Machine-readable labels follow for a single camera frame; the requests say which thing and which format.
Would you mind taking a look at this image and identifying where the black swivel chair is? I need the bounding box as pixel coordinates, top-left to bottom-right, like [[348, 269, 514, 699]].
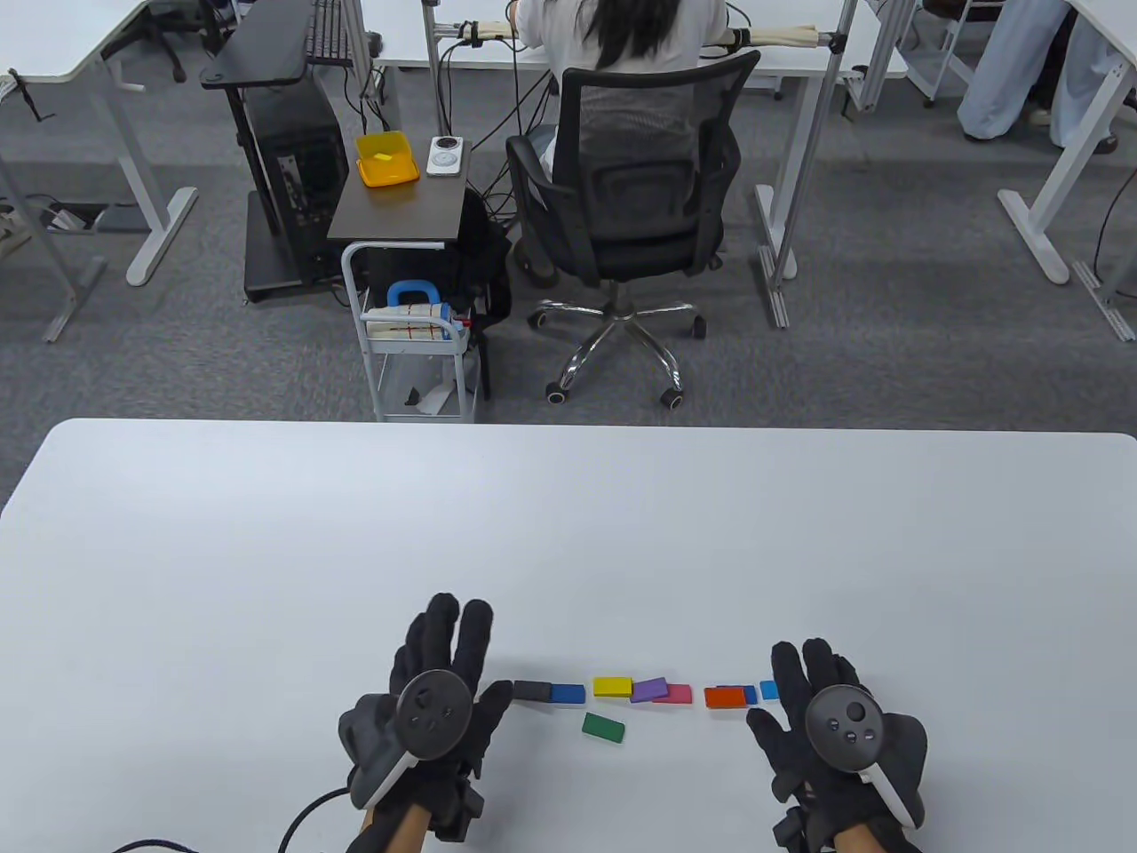
[[102, 0, 236, 90]]

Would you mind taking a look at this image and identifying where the person's right hand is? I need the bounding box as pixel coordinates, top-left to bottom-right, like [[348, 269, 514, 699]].
[[746, 638, 929, 836]]

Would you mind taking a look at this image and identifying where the black mesh office chair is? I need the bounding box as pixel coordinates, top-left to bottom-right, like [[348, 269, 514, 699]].
[[505, 51, 763, 410]]

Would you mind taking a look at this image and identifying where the person's left hand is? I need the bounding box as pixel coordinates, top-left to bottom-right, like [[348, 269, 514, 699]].
[[338, 594, 515, 814]]

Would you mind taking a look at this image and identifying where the black backpack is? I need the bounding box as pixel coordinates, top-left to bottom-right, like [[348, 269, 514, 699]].
[[364, 187, 514, 331]]

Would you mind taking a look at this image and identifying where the yellow orange plastic container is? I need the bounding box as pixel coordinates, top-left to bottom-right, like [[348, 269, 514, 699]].
[[355, 131, 420, 188]]

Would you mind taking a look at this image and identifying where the black rolling stand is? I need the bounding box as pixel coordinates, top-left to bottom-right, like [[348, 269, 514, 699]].
[[199, 0, 349, 303]]

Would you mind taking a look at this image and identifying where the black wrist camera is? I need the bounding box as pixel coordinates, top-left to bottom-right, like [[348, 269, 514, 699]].
[[771, 801, 823, 853], [431, 777, 487, 843]]

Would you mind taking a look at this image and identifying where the white utility cart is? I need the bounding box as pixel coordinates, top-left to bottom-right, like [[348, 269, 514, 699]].
[[341, 240, 485, 424]]

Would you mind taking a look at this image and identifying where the aluminium frame post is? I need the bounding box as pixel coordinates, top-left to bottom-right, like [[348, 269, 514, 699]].
[[757, 0, 861, 330], [419, 0, 449, 134]]

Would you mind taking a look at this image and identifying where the black computer tower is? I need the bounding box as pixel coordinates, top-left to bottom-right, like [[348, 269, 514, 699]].
[[244, 84, 349, 276]]

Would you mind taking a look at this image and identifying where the black cable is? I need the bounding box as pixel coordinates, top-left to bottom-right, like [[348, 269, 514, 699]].
[[111, 786, 356, 853]]

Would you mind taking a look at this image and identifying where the black keyboard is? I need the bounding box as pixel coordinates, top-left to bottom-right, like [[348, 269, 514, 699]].
[[305, 0, 354, 65]]

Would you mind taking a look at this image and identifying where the beige bag with blue handle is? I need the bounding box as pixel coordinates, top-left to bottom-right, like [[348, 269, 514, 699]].
[[362, 280, 472, 343]]

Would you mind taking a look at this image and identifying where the white desk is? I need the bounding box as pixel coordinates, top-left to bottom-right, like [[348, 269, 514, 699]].
[[0, 0, 198, 287], [997, 0, 1137, 285], [351, 0, 911, 285]]

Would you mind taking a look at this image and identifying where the black white handheld controller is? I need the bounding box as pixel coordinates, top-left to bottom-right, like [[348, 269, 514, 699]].
[[804, 684, 925, 829], [338, 669, 473, 809]]

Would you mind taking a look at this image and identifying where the grey metal frame leg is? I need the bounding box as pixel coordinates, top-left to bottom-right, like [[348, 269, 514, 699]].
[[1072, 260, 1137, 342], [0, 151, 107, 343]]

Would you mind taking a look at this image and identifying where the brown side table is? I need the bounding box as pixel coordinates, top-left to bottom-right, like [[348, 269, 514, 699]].
[[327, 147, 469, 245]]

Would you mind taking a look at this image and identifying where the person's left forearm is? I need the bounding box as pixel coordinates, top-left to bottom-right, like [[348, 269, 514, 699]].
[[360, 800, 436, 853]]

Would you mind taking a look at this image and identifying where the floor socket box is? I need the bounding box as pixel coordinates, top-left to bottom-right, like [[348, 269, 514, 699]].
[[40, 203, 152, 234]]

